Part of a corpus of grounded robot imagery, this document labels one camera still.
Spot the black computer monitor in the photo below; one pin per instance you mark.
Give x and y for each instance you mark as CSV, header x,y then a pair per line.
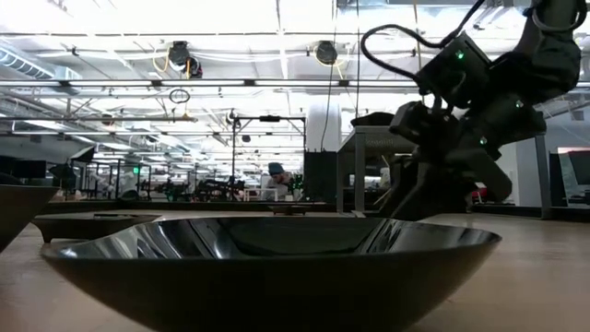
x,y
576,170

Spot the person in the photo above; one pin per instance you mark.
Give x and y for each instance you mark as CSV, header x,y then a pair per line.
x,y
279,182

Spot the black wavy square mini plate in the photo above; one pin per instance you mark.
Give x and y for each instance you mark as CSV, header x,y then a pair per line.
x,y
18,212
373,120

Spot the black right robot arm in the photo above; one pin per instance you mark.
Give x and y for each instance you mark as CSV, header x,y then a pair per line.
x,y
553,55

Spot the large dark foreground bowl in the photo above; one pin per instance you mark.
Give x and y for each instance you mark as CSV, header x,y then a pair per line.
x,y
276,286

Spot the grey perforated metal shelf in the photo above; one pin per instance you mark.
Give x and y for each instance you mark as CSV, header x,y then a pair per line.
x,y
360,175

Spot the long ceiling light bar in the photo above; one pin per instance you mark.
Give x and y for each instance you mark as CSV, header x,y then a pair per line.
x,y
295,83

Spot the black frame stand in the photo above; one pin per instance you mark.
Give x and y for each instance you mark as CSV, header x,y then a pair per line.
x,y
269,118

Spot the black cabinet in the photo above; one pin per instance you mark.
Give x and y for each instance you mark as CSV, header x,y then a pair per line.
x,y
320,177

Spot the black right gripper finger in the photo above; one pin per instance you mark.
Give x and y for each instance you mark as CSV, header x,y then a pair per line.
x,y
415,193
449,193

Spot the silver ceiling duct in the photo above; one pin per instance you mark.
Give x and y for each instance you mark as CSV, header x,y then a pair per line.
x,y
23,64

